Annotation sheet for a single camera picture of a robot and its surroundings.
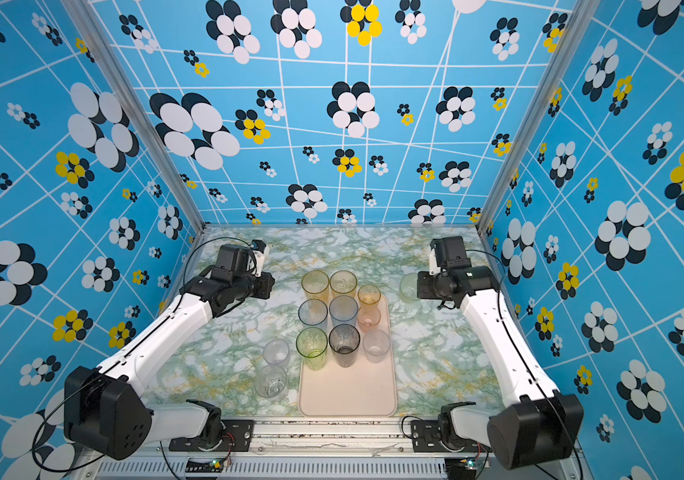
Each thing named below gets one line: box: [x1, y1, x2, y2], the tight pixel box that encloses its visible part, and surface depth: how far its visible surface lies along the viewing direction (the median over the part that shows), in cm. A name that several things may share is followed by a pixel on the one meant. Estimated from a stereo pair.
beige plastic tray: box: [298, 294, 397, 417], surface depth 83 cm
